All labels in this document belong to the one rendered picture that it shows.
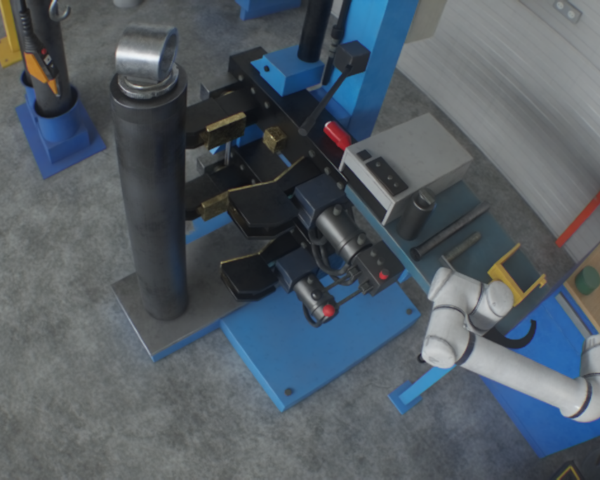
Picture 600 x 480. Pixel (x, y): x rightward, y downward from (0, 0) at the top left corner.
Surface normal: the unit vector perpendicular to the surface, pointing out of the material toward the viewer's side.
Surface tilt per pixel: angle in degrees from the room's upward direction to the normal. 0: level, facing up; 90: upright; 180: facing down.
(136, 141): 90
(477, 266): 0
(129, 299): 0
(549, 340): 90
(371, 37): 90
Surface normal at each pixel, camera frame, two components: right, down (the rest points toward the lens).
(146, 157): 0.05, 0.86
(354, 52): 0.14, -0.51
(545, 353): -0.81, 0.44
